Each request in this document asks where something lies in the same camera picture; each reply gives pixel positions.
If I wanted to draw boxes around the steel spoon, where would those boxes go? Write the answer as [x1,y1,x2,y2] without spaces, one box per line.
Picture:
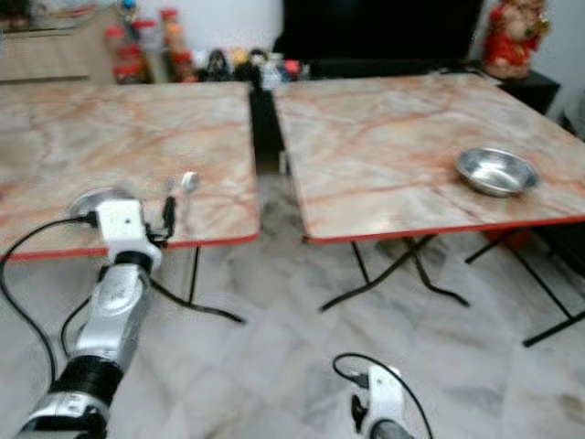
[172,171,200,204]

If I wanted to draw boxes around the shallow steel bowl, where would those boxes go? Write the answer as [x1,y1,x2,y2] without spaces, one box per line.
[69,187,138,220]
[455,146,540,198]

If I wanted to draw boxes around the marble pattern folding table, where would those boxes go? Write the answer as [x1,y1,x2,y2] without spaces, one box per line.
[272,73,585,348]
[0,82,261,326]

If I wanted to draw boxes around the red lidded snack jar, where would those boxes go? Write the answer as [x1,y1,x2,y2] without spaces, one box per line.
[159,7,186,56]
[170,50,198,84]
[133,18,163,83]
[105,26,136,85]

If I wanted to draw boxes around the small dark figurine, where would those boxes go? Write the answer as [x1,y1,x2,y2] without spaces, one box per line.
[247,48,269,85]
[203,48,230,83]

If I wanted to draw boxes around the small yellow figurine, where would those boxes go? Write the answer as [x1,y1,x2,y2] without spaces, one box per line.
[229,48,250,81]

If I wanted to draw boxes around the small white bottle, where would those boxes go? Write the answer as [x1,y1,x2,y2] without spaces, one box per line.
[262,60,284,91]

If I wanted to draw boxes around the light wooden cabinet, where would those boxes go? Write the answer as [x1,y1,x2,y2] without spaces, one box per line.
[0,13,122,86]

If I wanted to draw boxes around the black television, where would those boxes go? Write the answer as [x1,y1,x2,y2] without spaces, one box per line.
[282,0,485,63]

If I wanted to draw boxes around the red fortune god figurine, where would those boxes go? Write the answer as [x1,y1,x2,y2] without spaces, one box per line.
[483,0,550,80]

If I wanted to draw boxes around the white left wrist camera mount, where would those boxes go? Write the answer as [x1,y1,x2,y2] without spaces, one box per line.
[96,199,165,272]

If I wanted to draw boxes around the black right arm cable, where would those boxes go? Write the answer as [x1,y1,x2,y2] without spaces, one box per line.
[332,352,436,439]

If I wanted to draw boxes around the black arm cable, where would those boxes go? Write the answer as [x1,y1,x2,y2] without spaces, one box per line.
[0,214,101,385]
[332,352,436,439]

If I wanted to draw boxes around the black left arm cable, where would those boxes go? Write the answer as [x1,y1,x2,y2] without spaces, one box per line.
[0,214,101,385]

